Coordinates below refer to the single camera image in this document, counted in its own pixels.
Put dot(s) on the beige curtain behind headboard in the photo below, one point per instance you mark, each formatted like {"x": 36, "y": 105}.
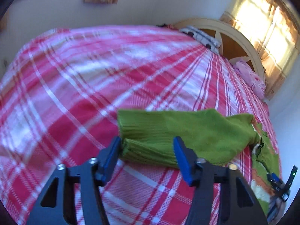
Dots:
{"x": 270, "y": 28}

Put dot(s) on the grey white patterned pillow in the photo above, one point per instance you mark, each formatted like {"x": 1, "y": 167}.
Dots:
{"x": 203, "y": 38}

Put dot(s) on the cream wooden arched headboard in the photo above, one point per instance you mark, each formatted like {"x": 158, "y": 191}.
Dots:
{"x": 234, "y": 45}

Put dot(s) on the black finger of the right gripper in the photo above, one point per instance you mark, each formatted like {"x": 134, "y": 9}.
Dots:
{"x": 274, "y": 179}

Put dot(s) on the red white plaid bedsheet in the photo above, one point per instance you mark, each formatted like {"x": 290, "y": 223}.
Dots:
{"x": 61, "y": 94}

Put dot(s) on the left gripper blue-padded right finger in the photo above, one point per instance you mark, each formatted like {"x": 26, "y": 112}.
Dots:
{"x": 238, "y": 203}

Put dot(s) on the pink floral pillow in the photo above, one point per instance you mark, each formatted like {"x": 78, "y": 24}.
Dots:
{"x": 256, "y": 84}

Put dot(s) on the green orange white striped sweater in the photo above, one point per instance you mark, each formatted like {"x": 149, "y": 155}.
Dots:
{"x": 148, "y": 139}

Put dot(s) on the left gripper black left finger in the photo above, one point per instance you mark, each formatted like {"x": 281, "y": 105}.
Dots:
{"x": 56, "y": 201}

